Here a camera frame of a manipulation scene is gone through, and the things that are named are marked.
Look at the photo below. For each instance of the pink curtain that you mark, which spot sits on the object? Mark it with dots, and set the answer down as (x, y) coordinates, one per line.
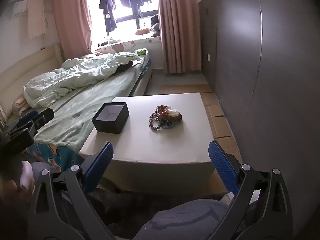
(178, 25)
(72, 17)

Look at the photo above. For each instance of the person's left hand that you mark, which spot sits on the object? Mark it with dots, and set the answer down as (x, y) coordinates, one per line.
(27, 175)

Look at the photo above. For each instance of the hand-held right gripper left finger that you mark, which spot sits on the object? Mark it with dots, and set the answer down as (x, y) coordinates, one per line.
(100, 165)

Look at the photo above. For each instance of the white low table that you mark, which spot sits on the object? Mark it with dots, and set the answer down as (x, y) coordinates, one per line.
(140, 145)

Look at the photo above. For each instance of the printed windowsill cushion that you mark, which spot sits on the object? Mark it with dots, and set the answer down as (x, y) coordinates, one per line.
(125, 45)

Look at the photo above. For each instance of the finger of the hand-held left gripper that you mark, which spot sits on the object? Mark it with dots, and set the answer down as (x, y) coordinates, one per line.
(45, 118)
(28, 117)

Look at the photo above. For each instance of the dark plush toy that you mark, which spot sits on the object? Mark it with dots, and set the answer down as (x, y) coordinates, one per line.
(155, 25)

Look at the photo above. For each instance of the pink pillow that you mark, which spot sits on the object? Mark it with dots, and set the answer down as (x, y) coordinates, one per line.
(20, 105)

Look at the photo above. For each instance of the teal printed blanket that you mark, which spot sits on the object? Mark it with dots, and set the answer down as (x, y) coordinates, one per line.
(57, 156)

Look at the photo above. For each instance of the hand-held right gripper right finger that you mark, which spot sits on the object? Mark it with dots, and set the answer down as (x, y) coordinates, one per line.
(222, 167)

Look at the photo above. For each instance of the green tissue box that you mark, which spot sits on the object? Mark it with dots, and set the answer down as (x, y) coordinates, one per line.
(141, 52)

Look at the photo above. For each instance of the pale pink towel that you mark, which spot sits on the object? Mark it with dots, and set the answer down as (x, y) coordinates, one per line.
(36, 17)

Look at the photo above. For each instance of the white crumpled duvet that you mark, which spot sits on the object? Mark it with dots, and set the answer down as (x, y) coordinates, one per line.
(82, 72)

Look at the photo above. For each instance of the grey wardrobe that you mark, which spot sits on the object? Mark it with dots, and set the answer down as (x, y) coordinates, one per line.
(250, 55)

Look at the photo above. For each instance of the black cardboard box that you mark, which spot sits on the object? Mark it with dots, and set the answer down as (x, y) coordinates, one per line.
(117, 122)

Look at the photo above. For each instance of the black cloth on bed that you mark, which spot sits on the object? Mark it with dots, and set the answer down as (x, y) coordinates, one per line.
(125, 67)

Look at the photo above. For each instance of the green bed sheet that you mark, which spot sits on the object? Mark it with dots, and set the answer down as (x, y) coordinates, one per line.
(75, 120)

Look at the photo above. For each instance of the dark fluffy rug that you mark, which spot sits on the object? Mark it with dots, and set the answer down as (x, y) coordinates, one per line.
(120, 205)

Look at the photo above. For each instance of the orange plush toy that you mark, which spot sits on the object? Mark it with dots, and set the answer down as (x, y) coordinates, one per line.
(142, 31)

